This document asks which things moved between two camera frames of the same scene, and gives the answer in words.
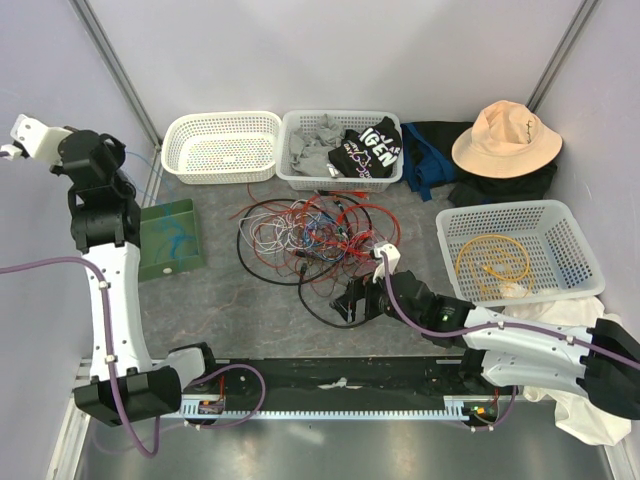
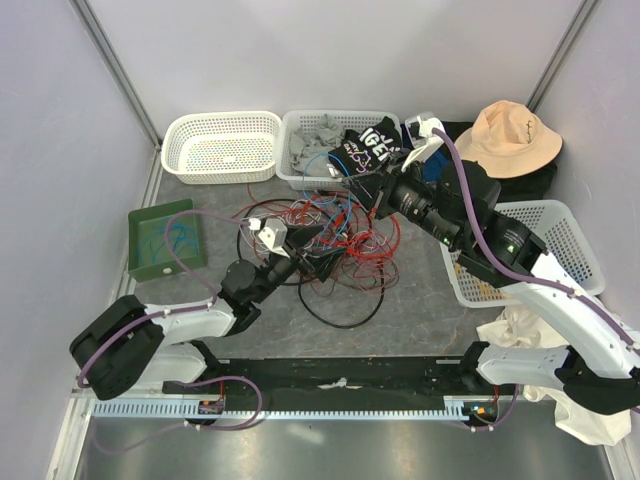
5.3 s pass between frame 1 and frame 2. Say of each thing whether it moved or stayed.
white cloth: stayed
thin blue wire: moved
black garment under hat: stayed
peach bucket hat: stayed
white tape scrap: stayed
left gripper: moved
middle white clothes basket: stayed
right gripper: moved
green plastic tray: stayed
